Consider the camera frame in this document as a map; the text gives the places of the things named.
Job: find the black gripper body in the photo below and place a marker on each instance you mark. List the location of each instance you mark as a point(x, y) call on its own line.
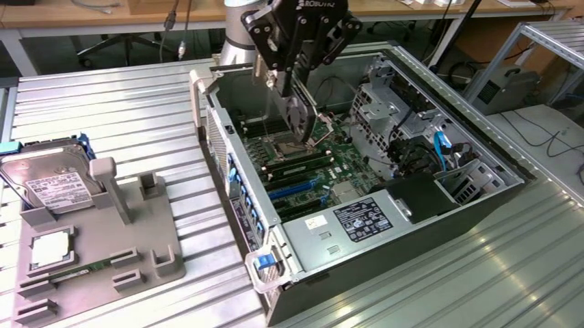
point(315, 10)

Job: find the black graphics card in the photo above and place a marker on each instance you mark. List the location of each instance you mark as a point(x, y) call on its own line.
point(299, 118)

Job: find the wooden desk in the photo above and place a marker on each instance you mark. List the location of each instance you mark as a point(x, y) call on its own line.
point(69, 17)
point(401, 12)

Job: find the thin metal locking lever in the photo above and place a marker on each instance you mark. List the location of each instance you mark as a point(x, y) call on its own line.
point(265, 123)

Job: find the grey metal disk bay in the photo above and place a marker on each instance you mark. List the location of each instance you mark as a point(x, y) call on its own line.
point(379, 112)

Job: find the metal socket cover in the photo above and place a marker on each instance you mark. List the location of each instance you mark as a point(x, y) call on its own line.
point(327, 126)

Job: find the brown cardboard box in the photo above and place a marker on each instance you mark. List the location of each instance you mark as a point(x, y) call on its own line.
point(150, 6)

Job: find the black office chair base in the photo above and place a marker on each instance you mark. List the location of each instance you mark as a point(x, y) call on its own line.
point(127, 44)

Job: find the CPU socket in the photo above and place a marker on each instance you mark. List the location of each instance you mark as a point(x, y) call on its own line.
point(288, 148)

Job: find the green motherboard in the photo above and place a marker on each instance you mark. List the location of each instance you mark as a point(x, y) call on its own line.
point(352, 160)

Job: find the black RAM stick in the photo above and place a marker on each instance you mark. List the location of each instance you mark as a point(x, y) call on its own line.
point(301, 169)

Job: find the grey equipment box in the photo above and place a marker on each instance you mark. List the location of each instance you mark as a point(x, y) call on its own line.
point(502, 87)

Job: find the blue expansion slot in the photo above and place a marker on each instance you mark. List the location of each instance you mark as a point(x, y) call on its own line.
point(297, 190)

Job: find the silver chipset heatsink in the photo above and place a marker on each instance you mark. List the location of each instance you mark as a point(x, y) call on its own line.
point(349, 191)

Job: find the blue disk carrier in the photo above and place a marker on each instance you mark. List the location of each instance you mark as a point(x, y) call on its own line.
point(87, 147)

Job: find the silver perforated disk bay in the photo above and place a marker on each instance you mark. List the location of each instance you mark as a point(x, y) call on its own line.
point(475, 177)

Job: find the silver power supply unit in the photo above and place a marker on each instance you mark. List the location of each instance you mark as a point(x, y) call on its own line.
point(315, 246)

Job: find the silver hard disk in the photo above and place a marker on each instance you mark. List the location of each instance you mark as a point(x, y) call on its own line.
point(50, 177)

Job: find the open grey PC case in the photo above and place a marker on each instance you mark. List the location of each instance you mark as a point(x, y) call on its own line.
point(411, 259)

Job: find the grey parts rack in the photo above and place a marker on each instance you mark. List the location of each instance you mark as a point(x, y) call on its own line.
point(91, 239)

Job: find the silver CPU chip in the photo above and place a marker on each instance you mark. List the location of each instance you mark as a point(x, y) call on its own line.
point(50, 247)

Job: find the green RAM stick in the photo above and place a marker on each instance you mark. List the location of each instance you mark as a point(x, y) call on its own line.
point(73, 273)

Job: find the aluminium profile frame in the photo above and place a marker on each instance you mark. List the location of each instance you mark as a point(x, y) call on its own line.
point(547, 37)

